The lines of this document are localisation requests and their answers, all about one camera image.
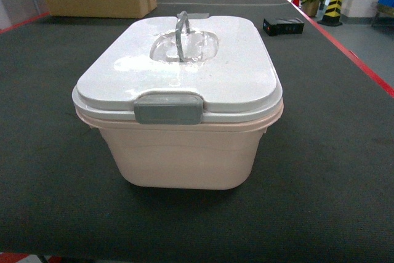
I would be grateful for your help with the yellow black traffic cone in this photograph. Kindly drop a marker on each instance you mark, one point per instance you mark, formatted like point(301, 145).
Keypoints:
point(331, 16)

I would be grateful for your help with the black battery pack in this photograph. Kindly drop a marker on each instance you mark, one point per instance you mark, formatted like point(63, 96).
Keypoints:
point(281, 26)

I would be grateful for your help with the black table mat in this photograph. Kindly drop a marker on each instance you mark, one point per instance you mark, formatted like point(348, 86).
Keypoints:
point(307, 152)

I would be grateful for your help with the pink storage box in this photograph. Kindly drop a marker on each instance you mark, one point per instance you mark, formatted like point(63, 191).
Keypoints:
point(210, 156)

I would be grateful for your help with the white box lid grey handle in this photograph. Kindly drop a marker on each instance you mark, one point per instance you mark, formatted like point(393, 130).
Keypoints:
point(217, 66)

